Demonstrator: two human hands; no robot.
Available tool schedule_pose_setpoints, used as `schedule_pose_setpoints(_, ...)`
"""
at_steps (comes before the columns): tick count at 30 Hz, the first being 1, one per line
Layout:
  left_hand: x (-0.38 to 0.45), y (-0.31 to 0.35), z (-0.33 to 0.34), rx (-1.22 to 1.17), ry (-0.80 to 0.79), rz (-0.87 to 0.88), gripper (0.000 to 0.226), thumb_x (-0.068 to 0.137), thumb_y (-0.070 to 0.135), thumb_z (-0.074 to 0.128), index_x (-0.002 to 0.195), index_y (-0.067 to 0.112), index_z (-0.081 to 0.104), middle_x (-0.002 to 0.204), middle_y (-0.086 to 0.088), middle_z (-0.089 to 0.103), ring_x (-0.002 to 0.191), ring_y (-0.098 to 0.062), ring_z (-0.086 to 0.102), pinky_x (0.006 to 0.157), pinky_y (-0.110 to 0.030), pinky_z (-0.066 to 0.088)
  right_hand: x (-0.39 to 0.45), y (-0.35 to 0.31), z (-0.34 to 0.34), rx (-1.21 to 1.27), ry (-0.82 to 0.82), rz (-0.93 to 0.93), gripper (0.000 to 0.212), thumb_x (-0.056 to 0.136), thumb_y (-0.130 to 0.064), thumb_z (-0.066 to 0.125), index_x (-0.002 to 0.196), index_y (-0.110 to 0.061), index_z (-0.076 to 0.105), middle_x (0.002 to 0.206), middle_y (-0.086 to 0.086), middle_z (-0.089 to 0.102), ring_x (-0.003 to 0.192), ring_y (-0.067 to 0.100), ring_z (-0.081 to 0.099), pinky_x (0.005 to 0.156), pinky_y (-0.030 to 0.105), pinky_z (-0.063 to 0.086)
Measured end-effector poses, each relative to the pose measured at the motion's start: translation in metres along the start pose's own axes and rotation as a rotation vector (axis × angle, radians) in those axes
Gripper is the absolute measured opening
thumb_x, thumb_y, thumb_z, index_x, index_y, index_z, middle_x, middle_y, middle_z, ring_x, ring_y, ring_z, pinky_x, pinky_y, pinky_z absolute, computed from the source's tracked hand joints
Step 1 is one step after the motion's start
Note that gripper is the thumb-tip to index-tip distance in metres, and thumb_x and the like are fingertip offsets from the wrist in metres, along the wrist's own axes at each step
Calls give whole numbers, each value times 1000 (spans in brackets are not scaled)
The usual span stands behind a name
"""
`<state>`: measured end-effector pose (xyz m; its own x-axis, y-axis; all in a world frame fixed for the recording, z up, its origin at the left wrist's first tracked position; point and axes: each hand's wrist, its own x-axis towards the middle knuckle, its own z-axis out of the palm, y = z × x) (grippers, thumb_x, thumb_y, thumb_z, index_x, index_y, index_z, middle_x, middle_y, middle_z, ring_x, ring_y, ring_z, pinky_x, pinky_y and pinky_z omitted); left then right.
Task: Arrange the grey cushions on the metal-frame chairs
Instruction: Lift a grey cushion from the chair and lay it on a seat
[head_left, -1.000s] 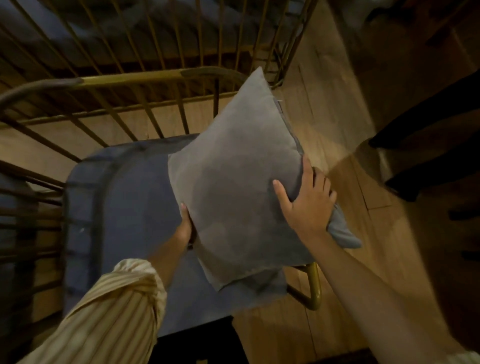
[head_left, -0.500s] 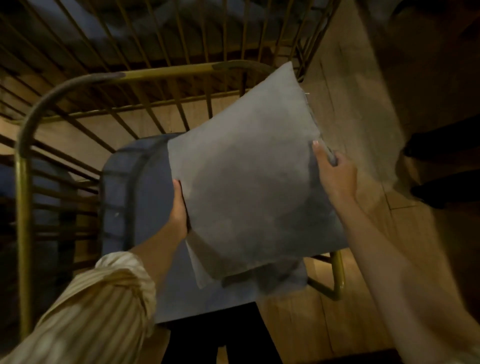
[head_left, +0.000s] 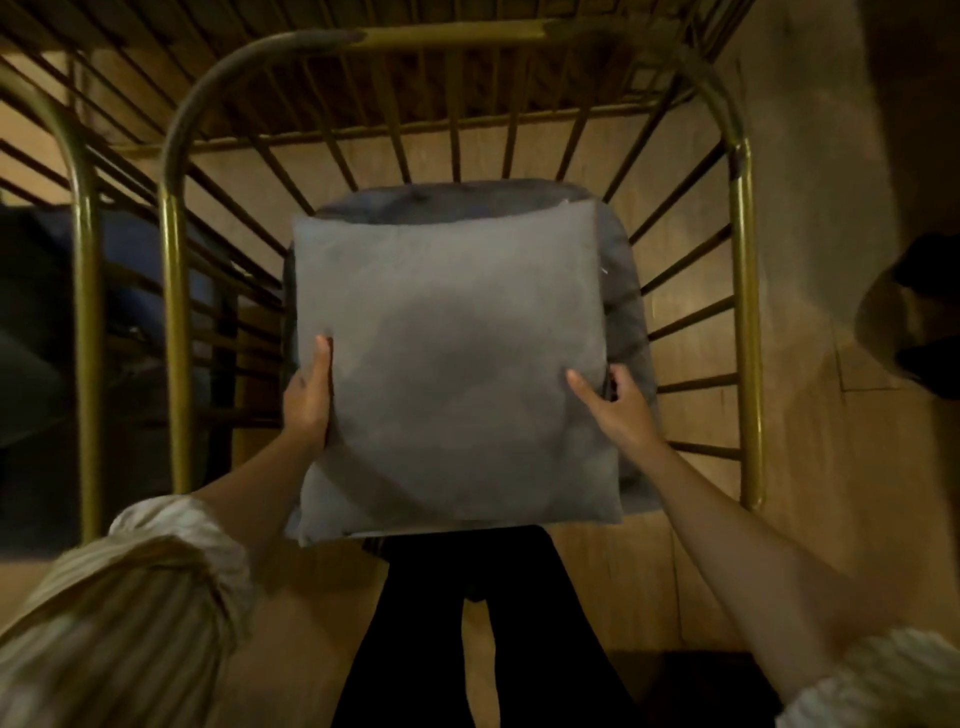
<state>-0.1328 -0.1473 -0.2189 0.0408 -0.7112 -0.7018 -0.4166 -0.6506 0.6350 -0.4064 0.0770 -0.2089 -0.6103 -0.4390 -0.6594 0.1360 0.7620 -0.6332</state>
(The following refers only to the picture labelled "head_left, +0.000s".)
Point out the person's right hand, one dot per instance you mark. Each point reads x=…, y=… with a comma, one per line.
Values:
x=622, y=416

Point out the person's left hand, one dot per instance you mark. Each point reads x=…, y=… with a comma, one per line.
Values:
x=307, y=405

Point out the grey square cushion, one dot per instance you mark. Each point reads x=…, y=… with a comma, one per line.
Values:
x=450, y=375

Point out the gold frame blue seat chair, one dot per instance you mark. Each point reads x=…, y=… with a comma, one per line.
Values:
x=746, y=337
x=86, y=337

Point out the person's left forearm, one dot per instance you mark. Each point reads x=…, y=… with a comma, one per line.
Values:
x=255, y=495

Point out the person's right forearm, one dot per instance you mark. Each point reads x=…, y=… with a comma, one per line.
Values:
x=735, y=555

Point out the person's black trousers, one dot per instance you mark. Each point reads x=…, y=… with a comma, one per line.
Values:
x=405, y=637

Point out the person's striped left sleeve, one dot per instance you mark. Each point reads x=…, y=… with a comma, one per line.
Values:
x=112, y=622

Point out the person's striped sleeve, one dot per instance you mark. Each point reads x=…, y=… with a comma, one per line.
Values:
x=885, y=682
x=112, y=622

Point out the person's striped right sleeve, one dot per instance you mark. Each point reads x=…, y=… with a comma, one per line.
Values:
x=885, y=682

